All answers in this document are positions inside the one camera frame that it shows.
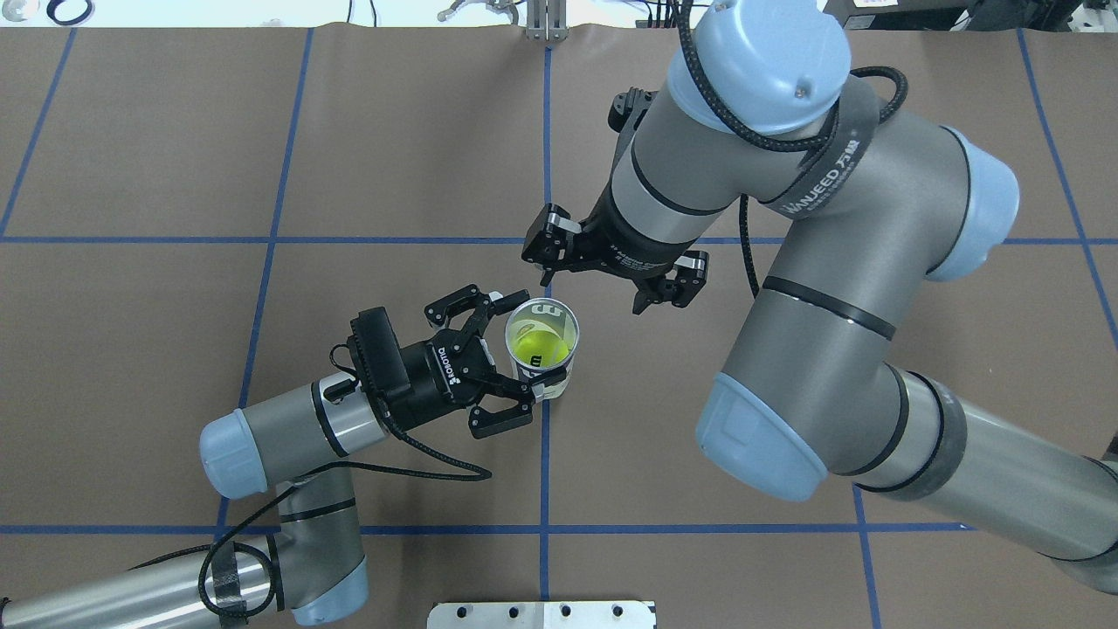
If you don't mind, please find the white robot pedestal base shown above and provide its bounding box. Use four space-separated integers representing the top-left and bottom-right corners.
426 600 659 628

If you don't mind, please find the black box with label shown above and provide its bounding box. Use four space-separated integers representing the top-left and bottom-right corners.
817 1 968 31

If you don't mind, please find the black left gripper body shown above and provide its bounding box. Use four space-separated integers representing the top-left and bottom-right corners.
394 337 494 429

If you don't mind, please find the clear tennis ball can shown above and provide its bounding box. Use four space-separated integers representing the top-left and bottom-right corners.
506 297 582 382

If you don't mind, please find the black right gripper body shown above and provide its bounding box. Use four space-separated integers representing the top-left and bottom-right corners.
576 197 691 280

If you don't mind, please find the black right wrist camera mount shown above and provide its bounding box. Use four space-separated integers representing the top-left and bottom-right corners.
607 87 659 166

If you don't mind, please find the black right camera cable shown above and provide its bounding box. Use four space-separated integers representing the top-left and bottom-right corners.
674 0 909 301

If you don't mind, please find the aluminium frame post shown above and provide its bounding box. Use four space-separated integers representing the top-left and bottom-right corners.
524 0 569 42

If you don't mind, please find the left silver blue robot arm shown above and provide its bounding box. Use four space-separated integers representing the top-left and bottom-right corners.
3 284 571 628

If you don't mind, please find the yellow tennis ball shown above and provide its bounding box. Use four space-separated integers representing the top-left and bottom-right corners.
511 328 570 368

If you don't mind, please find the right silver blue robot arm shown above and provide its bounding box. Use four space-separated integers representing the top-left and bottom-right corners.
522 1 1117 594

